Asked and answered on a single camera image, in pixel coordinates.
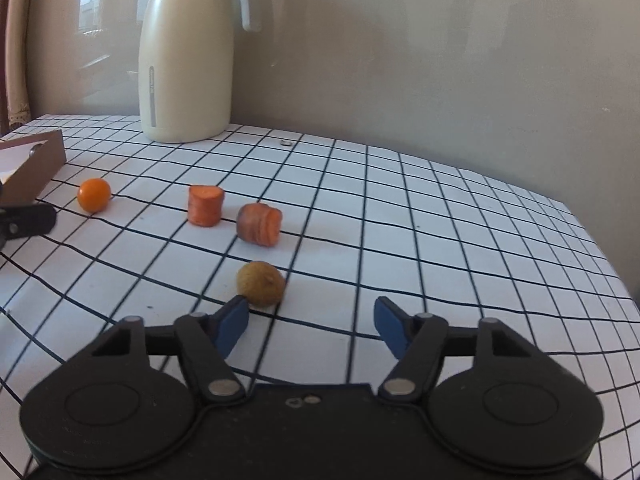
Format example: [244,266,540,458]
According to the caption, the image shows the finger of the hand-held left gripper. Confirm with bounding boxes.
[0,202,57,250]

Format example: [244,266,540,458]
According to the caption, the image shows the small tan round fruit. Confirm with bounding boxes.
[236,261,287,309]

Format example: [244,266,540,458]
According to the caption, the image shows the white checkered tablecloth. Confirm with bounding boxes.
[0,114,640,480]

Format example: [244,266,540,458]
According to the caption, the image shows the beige curtain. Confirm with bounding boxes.
[0,0,35,136]

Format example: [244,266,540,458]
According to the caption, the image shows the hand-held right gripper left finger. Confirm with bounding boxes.
[92,296,250,403]

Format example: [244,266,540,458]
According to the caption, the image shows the cream thermos jug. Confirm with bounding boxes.
[138,0,263,144]

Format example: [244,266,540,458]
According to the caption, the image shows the dark-ended carrot chunk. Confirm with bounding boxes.
[236,203,283,247]

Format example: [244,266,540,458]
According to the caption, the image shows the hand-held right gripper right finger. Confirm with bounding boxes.
[374,296,531,403]

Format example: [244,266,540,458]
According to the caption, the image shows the small orange kumquat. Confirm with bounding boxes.
[77,178,112,212]

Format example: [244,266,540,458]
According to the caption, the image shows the brown cardboard box tray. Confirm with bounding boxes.
[0,128,67,207]

